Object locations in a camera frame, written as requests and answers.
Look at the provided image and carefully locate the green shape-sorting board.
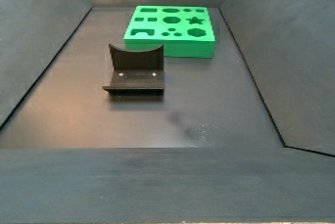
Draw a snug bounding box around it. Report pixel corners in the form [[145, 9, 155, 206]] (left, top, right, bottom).
[[123, 5, 216, 58]]

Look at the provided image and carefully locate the black curved holder stand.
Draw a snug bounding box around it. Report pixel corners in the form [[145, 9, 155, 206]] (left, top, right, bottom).
[[102, 45, 165, 93]]

